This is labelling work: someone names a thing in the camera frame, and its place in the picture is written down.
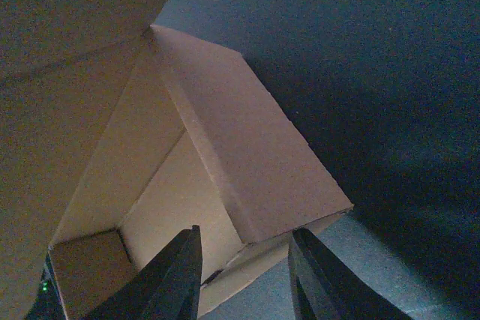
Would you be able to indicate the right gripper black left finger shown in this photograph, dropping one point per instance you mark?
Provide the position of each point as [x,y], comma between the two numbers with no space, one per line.
[168,287]

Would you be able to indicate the brown cardboard box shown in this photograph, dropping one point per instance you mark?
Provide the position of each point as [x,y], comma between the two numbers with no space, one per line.
[117,134]

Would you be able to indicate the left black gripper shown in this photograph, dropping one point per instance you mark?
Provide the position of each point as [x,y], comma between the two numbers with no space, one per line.
[47,304]

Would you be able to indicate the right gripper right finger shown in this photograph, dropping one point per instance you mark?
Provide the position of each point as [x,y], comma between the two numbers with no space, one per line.
[323,287]

